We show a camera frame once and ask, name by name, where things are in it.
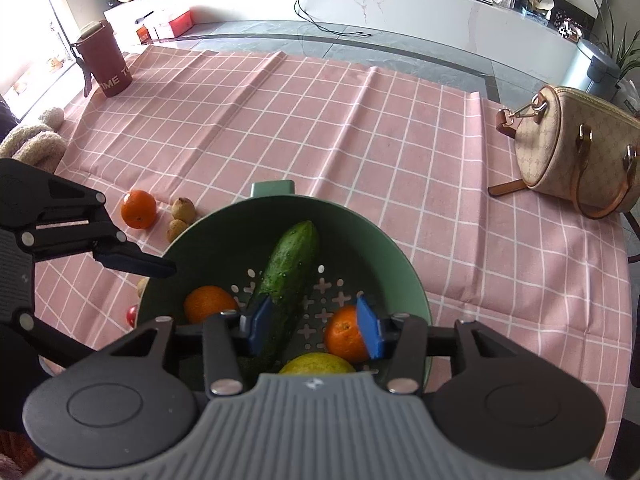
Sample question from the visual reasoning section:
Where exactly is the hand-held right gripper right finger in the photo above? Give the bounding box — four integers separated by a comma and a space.
355, 295, 523, 395

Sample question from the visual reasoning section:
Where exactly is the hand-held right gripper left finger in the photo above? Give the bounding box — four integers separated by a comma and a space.
110, 294, 274, 397

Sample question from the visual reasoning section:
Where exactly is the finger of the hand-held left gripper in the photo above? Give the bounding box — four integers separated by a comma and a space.
12, 310, 101, 368
20, 175, 177, 279

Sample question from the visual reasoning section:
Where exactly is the orange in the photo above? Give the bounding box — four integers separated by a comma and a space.
324, 305, 373, 365
183, 285, 241, 325
120, 190, 158, 230

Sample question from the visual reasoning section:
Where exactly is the green cucumber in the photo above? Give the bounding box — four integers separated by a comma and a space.
237, 220, 320, 368

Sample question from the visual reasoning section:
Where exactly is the green colander bowl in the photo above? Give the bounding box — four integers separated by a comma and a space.
135, 180, 433, 396

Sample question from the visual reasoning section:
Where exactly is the yellow lemon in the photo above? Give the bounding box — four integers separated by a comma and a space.
277, 352, 357, 376

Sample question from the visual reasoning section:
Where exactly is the beige plush toy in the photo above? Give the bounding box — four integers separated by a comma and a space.
0, 107, 68, 173

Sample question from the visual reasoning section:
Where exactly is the pink checked tablecloth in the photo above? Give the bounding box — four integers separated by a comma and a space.
30, 42, 633, 471

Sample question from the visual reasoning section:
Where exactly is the dark red tumbler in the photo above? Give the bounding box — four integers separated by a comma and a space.
70, 20, 133, 98

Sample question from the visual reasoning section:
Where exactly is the white box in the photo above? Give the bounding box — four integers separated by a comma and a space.
149, 10, 173, 41

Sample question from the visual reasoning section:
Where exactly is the red box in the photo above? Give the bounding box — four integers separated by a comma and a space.
167, 9, 195, 33

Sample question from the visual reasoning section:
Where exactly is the beige patterned handbag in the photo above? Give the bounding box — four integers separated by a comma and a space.
487, 85, 640, 221

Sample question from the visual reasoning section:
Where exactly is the silver trash can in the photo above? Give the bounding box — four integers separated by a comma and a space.
570, 39, 621, 103

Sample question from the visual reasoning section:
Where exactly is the green potted plant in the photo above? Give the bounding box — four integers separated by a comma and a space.
590, 0, 640, 86

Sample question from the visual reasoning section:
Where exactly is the black cable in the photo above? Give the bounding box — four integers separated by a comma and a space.
294, 0, 373, 38

